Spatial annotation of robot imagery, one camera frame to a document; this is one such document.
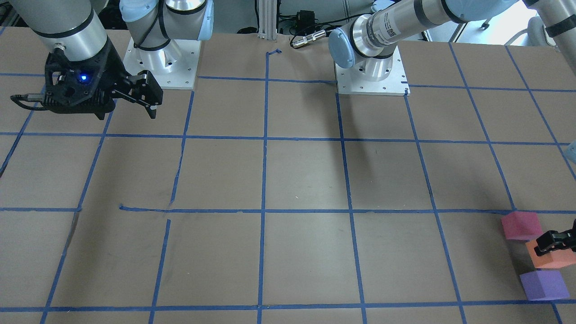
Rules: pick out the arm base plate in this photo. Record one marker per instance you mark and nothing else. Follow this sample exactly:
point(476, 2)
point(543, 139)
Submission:
point(374, 76)
point(174, 67)

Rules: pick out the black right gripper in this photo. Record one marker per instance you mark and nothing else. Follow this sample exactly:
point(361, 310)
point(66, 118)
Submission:
point(108, 72)

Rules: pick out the aluminium frame post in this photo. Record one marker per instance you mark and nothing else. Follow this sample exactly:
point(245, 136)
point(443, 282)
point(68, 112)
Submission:
point(267, 17)

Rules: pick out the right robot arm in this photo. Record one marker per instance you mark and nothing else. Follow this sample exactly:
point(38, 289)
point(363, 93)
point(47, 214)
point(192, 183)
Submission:
point(74, 26)

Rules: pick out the purple foam block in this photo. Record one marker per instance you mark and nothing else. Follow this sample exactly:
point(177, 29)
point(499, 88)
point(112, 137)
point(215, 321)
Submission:
point(543, 285)

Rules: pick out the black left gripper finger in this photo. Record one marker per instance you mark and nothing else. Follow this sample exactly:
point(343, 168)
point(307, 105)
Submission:
point(552, 241)

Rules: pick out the pink foam block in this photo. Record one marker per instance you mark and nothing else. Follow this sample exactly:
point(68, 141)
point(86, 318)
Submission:
point(519, 225)

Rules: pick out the orange foam block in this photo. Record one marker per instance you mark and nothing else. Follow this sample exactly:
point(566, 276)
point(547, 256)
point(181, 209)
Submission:
point(552, 260)

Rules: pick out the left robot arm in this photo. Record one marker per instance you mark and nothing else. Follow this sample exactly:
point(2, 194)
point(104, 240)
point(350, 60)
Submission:
point(376, 35)

